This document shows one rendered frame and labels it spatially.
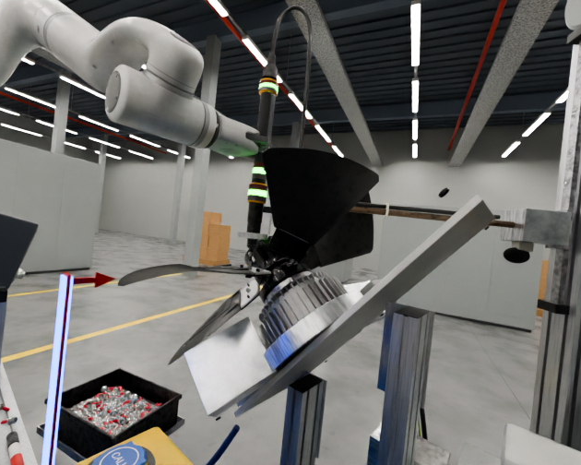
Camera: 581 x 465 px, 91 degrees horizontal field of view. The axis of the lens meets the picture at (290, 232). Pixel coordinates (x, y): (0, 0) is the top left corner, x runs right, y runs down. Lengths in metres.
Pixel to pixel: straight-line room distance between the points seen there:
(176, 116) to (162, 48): 0.09
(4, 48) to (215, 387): 0.77
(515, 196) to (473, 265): 7.40
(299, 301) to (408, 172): 12.51
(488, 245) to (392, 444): 5.60
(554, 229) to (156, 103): 0.79
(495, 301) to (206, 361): 5.86
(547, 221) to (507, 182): 12.49
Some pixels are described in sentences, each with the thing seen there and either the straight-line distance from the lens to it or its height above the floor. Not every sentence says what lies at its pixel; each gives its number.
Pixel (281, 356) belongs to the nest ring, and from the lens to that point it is 0.59.
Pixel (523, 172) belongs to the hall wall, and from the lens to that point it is 13.46.
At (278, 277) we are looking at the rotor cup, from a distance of 0.66.
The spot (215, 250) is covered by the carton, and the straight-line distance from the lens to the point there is 8.82.
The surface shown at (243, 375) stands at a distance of 0.64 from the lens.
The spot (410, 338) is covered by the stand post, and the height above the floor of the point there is 1.11.
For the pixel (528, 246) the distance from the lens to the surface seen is 0.80.
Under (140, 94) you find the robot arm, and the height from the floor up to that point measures 1.46.
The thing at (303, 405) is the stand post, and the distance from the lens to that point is 0.78.
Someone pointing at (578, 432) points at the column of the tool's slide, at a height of 0.94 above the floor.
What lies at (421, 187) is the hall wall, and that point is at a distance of 12.90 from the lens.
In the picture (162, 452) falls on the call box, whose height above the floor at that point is 1.07.
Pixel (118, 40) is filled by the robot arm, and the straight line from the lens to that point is 0.61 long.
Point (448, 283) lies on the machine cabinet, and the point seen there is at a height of 0.62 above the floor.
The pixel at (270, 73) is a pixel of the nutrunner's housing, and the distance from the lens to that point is 0.75.
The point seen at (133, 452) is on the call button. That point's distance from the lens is 0.33.
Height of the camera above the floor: 1.28
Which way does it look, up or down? level
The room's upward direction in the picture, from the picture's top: 6 degrees clockwise
